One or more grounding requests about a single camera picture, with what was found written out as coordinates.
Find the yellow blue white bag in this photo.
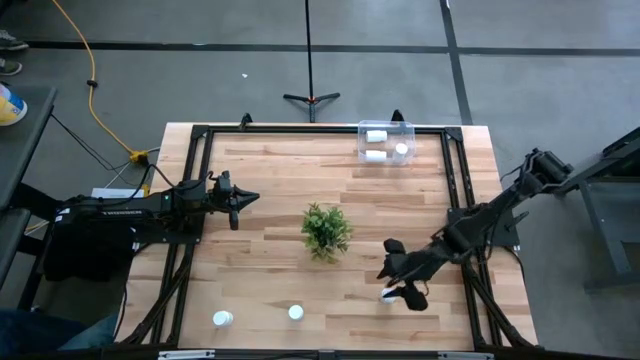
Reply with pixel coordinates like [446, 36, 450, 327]
[0, 82, 29, 127]

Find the person's leg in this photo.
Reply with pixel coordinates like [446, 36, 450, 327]
[0, 307, 121, 360]

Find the thin black cable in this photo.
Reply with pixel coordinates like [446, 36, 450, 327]
[49, 113, 151, 191]

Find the black tripod stand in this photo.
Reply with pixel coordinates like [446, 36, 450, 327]
[282, 0, 341, 124]

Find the dark grey side table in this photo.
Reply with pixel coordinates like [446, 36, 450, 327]
[0, 85, 57, 211]

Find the green plant in white pot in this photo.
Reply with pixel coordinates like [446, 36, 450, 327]
[300, 202, 353, 264]

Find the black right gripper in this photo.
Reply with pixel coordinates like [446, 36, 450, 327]
[377, 238, 449, 312]

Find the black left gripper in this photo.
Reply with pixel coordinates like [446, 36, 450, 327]
[213, 170, 261, 231]

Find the dark metal stand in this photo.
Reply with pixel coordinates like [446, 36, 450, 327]
[569, 127, 640, 291]

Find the clear plastic basket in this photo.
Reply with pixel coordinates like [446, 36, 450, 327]
[357, 119, 417, 166]

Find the white metal bracket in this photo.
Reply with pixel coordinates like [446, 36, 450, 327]
[157, 349, 216, 360]
[438, 351, 495, 360]

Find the yellow extension cable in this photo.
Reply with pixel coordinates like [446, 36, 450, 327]
[49, 0, 151, 166]

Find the white paper sheet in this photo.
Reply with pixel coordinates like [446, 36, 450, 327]
[91, 187, 146, 199]

